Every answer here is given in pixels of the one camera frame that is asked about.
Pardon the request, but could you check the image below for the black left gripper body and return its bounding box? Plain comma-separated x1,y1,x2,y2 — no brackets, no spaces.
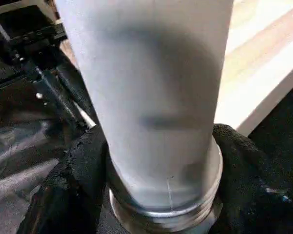
0,5,69,74

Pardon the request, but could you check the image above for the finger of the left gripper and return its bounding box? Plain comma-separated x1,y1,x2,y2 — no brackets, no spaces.
33,66,98,131

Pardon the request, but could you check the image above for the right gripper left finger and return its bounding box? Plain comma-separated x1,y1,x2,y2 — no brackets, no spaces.
17,124,112,234

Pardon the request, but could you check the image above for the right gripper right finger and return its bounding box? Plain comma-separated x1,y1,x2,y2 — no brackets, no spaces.
209,123,293,234

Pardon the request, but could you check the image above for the white plastic table leg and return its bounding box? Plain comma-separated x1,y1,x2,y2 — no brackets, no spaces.
54,0,235,234

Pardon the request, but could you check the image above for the white plastic table top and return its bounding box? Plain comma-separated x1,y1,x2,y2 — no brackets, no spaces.
214,0,293,137

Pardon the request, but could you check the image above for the black plastic mat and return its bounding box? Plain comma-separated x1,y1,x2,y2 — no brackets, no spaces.
0,0,293,234

